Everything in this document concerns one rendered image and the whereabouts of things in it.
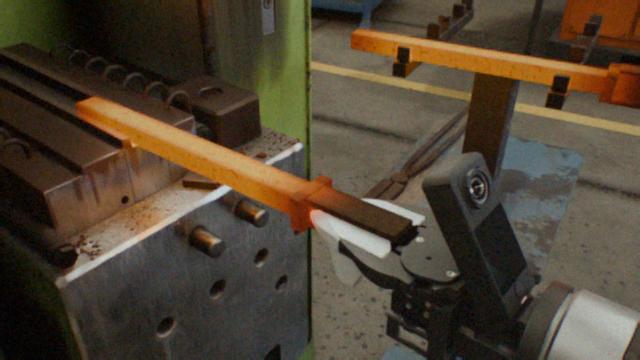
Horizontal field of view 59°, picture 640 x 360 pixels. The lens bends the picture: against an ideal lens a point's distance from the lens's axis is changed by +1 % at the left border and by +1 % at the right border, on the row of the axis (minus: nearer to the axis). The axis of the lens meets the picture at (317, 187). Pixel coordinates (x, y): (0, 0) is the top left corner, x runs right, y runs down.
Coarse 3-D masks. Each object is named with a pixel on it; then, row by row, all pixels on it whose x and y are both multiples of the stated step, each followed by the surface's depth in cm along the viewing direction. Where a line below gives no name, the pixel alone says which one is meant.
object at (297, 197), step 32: (96, 96) 71; (128, 128) 63; (160, 128) 62; (192, 160) 57; (224, 160) 55; (256, 192) 53; (288, 192) 50; (320, 192) 49; (352, 224) 46; (384, 224) 45
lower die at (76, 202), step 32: (32, 64) 82; (64, 64) 84; (0, 96) 75; (32, 96) 74; (128, 96) 75; (32, 128) 67; (64, 128) 67; (96, 128) 66; (192, 128) 71; (0, 160) 63; (32, 160) 63; (64, 160) 62; (96, 160) 61; (128, 160) 65; (160, 160) 68; (32, 192) 60; (64, 192) 60; (96, 192) 63; (128, 192) 66; (64, 224) 61
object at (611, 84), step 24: (360, 48) 83; (384, 48) 81; (432, 48) 78; (456, 48) 77; (504, 72) 74; (528, 72) 73; (552, 72) 71; (576, 72) 70; (600, 72) 70; (624, 72) 68; (600, 96) 69; (624, 96) 70
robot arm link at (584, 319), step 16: (576, 304) 37; (592, 304) 37; (608, 304) 37; (560, 320) 36; (576, 320) 36; (592, 320) 36; (608, 320) 36; (624, 320) 36; (560, 336) 36; (576, 336) 35; (592, 336) 35; (608, 336) 35; (624, 336) 35; (544, 352) 37; (560, 352) 36; (576, 352) 35; (592, 352) 35; (608, 352) 34; (624, 352) 40
